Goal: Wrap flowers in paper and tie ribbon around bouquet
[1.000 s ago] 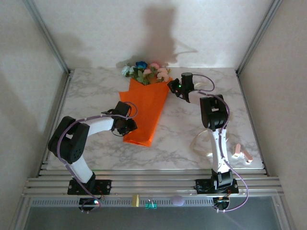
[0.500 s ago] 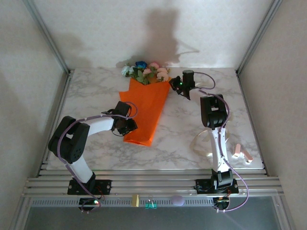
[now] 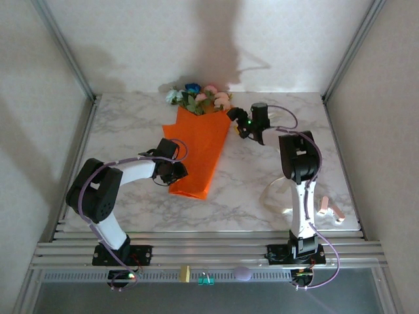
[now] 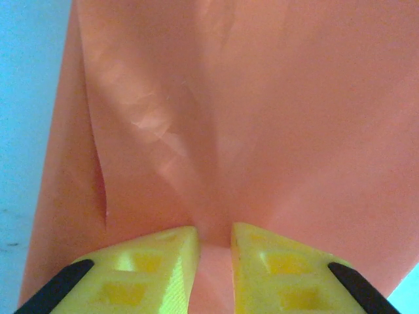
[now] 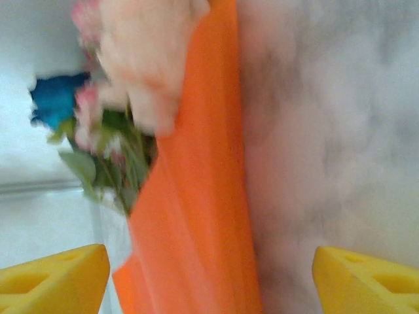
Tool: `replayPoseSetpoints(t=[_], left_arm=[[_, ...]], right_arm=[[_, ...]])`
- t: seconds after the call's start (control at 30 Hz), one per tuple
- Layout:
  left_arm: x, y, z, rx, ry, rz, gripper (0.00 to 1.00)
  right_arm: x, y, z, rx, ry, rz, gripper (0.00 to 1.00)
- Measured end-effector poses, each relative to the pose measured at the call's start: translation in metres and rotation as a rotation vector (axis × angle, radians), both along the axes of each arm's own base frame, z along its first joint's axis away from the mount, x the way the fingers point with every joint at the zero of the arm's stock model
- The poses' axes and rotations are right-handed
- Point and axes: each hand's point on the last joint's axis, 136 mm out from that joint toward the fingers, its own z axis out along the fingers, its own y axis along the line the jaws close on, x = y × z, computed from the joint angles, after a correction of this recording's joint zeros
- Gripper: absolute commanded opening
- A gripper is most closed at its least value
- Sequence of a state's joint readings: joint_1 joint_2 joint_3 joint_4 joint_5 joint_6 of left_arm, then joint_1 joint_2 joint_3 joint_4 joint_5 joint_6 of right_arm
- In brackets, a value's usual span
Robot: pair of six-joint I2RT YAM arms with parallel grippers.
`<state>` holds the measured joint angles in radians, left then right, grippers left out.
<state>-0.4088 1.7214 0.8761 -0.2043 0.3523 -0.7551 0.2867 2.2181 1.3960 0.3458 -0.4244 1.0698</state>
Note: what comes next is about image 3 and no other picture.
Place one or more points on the fake blue flower stem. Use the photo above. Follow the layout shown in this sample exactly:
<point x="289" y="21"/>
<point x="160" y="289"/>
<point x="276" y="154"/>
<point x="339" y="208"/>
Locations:
<point x="193" y="87"/>

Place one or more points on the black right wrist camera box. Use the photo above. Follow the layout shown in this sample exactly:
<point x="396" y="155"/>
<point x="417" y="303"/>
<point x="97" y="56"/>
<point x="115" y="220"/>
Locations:
<point x="237" y="114"/>

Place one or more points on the purple ball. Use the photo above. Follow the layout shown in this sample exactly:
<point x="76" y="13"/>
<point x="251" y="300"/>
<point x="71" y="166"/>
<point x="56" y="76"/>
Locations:
<point x="242" y="273"/>

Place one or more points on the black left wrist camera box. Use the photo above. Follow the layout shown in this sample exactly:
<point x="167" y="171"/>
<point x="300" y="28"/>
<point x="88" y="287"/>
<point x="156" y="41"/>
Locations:
<point x="167" y="148"/>

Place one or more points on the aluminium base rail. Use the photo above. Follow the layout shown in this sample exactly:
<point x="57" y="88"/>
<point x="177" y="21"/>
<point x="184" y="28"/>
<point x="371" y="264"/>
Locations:
<point x="209" y="248"/>

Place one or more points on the orange wrapping paper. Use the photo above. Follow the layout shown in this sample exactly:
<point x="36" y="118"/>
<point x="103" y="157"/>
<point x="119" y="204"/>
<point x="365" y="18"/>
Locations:
<point x="199" y="153"/>

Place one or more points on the green binder clip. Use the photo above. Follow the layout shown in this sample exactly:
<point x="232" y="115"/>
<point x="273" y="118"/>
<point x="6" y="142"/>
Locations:
<point x="206" y="280"/>

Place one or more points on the small black controller board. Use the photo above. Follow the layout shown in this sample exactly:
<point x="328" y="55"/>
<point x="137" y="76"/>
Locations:
<point x="119" y="278"/>
<point x="302" y="278"/>

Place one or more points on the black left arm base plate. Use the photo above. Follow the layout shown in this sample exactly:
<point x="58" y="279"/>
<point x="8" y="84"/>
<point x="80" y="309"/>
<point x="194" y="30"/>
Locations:
<point x="140" y="255"/>

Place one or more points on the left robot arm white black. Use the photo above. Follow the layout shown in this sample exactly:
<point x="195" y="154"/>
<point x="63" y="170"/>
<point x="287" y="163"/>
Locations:
<point x="95" y="193"/>

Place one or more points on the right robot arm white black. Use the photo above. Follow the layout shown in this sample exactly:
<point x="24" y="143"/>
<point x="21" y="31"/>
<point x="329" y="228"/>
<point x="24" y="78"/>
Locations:
<point x="299" y="157"/>

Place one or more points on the artificial flower bunch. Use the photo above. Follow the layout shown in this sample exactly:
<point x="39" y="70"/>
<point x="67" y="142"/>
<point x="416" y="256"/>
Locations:
<point x="222" y="98"/>

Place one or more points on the cream printed ribbon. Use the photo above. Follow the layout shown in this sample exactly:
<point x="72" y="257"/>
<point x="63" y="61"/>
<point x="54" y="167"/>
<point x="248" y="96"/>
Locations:
<point x="262" y="198"/>

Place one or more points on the slotted grey metal strip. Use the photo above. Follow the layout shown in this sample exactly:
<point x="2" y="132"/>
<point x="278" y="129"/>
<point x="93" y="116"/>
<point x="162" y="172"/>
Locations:
<point x="163" y="276"/>

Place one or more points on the aluminium table side rail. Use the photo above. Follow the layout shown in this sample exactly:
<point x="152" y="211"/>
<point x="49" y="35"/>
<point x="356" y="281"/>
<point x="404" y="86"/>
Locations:
<point x="83" y="140"/>
<point x="338" y="140"/>

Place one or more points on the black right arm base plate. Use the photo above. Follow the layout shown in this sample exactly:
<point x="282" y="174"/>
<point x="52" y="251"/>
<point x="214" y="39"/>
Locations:
<point x="278" y="255"/>

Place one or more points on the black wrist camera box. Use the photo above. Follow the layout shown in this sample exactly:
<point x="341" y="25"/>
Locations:
<point x="237" y="114"/>
<point x="167" y="148"/>

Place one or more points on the small yellow block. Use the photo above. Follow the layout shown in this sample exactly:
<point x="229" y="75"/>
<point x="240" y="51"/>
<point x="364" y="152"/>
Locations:
<point x="185" y="274"/>

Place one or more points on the aluminium corner post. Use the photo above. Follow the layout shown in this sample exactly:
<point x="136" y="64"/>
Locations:
<point x="353" y="49"/>
<point x="65" y="49"/>

